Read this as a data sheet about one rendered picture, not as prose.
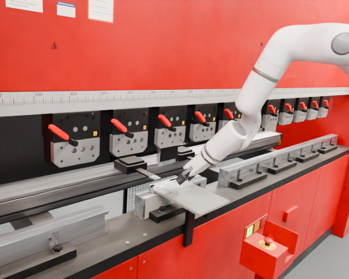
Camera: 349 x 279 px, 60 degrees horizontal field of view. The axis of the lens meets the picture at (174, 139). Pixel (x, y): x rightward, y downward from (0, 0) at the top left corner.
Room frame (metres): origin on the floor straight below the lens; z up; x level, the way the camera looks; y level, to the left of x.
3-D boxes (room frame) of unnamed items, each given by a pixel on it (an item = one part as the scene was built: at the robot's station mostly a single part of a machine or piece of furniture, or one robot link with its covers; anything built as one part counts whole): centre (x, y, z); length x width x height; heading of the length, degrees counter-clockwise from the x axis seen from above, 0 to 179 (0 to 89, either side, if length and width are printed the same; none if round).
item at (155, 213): (1.20, -0.04, 0.89); 0.30 x 0.05 x 0.03; 135
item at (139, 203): (1.25, -0.01, 0.92); 0.39 x 0.06 x 0.10; 135
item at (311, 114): (2.18, -0.95, 1.26); 0.15 x 0.09 x 0.17; 135
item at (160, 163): (1.21, 0.02, 1.13); 0.10 x 0.02 x 0.10; 135
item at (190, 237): (1.08, -0.11, 0.88); 0.14 x 0.04 x 0.22; 45
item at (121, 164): (1.32, 0.15, 1.01); 0.26 x 0.12 x 0.05; 45
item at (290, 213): (1.83, -0.81, 0.59); 0.15 x 0.02 x 0.07; 135
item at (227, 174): (2.11, -0.87, 0.92); 1.68 x 0.06 x 0.10; 135
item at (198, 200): (1.11, -0.08, 1.00); 0.26 x 0.18 x 0.01; 45
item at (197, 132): (1.33, -0.10, 1.26); 0.15 x 0.09 x 0.17; 135
